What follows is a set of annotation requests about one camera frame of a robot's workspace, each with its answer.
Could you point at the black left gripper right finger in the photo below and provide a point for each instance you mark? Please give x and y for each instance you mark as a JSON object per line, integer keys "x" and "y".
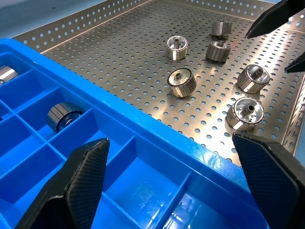
{"x": 274, "y": 181}

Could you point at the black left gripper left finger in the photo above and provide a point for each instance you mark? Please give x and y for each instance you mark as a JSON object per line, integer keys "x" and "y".
{"x": 78, "y": 181}

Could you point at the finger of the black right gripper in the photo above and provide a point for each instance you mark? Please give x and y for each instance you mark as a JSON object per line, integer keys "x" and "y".
{"x": 276, "y": 19}
{"x": 297, "y": 65}

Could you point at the metal nut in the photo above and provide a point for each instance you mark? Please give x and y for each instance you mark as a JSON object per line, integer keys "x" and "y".
{"x": 221, "y": 28}

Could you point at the blue compartment tray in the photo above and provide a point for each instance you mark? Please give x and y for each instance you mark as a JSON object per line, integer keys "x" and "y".
{"x": 166, "y": 148}

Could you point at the perforated metal tray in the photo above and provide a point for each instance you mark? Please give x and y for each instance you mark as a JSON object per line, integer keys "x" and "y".
{"x": 119, "y": 59}

